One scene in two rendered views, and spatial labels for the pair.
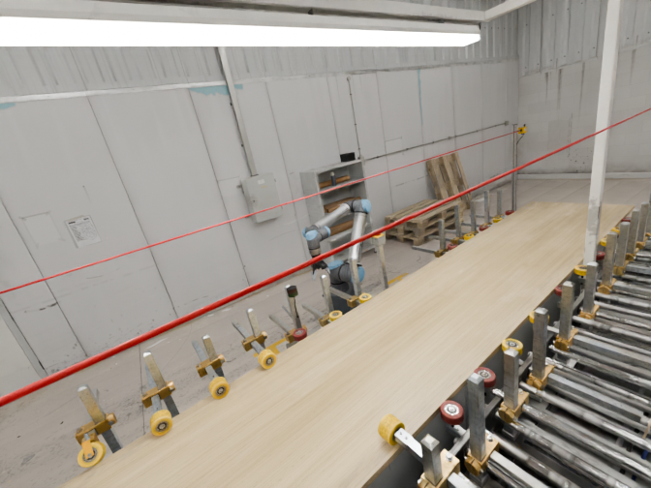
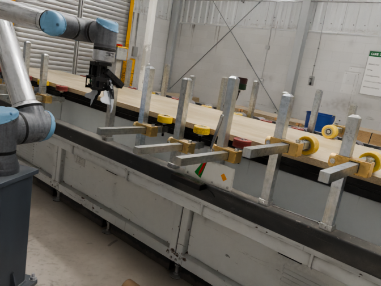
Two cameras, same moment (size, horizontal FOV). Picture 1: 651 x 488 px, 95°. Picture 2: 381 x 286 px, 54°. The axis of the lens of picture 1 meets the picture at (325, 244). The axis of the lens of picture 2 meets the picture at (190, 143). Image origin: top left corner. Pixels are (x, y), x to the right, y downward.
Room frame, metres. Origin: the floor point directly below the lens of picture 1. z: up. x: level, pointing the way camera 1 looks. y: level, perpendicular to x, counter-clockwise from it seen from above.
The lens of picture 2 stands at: (2.23, 1.69, 1.18)
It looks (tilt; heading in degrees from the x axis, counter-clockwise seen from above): 12 degrees down; 251
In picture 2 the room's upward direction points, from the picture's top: 9 degrees clockwise
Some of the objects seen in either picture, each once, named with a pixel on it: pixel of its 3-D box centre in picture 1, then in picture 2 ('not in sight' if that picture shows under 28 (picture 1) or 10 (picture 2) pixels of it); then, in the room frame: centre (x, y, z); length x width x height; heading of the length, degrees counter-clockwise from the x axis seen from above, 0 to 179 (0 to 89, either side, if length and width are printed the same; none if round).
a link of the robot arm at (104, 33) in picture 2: (313, 239); (105, 34); (2.11, 0.09, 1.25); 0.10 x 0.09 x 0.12; 136
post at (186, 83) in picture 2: (329, 307); (179, 129); (1.72, 0.06, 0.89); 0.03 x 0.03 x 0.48; 32
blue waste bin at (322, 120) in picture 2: not in sight; (317, 130); (-2.37, -4.23, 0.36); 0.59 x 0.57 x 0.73; 30
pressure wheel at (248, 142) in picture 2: (301, 339); (240, 150); (1.49, 0.25, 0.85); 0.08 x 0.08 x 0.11
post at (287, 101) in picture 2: (261, 345); (275, 155); (1.45, 0.48, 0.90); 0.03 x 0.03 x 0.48; 32
